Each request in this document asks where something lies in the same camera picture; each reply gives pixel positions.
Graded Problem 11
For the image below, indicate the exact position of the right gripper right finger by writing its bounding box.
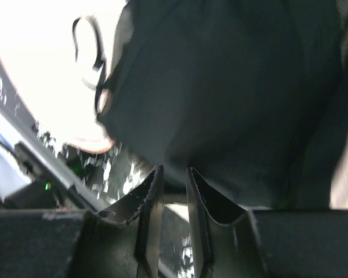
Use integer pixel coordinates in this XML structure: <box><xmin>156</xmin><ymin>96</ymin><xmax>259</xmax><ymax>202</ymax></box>
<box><xmin>186</xmin><ymin>167</ymin><xmax>348</xmax><ymax>277</ymax></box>

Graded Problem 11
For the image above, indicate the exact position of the black bra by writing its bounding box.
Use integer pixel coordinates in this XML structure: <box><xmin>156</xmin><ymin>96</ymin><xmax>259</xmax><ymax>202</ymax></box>
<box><xmin>72</xmin><ymin>0</ymin><xmax>348</xmax><ymax>209</ymax></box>

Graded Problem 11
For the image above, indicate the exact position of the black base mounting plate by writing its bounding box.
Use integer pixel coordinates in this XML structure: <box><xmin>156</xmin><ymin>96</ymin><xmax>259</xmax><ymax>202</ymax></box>
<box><xmin>0</xmin><ymin>141</ymin><xmax>103</xmax><ymax>213</ymax></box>

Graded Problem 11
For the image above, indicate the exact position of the pink mesh bra laundry bag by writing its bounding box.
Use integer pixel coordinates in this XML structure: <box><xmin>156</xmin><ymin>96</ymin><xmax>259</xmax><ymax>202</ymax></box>
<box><xmin>0</xmin><ymin>1</ymin><xmax>348</xmax><ymax>209</ymax></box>

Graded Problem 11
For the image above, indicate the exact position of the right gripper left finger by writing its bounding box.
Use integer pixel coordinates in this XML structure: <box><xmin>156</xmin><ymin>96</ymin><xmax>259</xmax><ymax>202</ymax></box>
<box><xmin>0</xmin><ymin>166</ymin><xmax>164</xmax><ymax>277</ymax></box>

